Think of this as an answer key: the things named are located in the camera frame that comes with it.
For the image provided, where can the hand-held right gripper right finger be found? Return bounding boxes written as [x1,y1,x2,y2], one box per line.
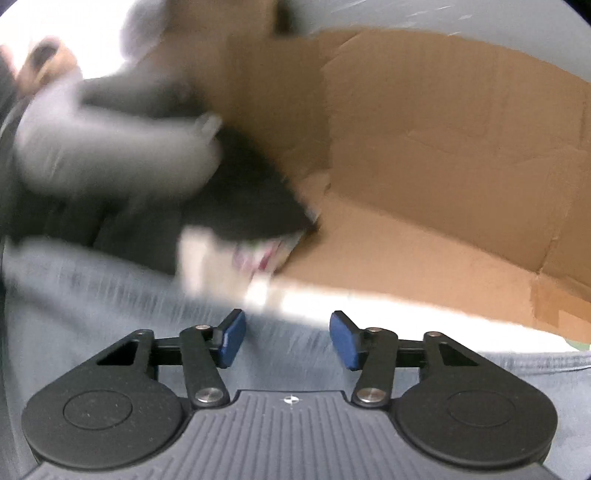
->
[329,311,481,409]

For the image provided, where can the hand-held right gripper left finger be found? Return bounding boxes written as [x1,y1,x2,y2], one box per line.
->
[95,310,247,409]

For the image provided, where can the blue denim pants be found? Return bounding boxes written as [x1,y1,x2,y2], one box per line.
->
[0,240,591,480]

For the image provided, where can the cream bear printed bed sheet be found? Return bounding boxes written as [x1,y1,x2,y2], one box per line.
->
[180,226,573,342]

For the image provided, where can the flattened cardboard box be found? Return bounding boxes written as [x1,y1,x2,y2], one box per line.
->
[152,0,591,344]

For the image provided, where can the grey plush toy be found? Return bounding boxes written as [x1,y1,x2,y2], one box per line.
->
[14,60,225,199]

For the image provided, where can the brown bear plush with cap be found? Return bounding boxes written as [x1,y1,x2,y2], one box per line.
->
[16,39,81,95]

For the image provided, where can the grey wrapped mattress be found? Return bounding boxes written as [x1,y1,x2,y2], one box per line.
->
[277,0,591,70]

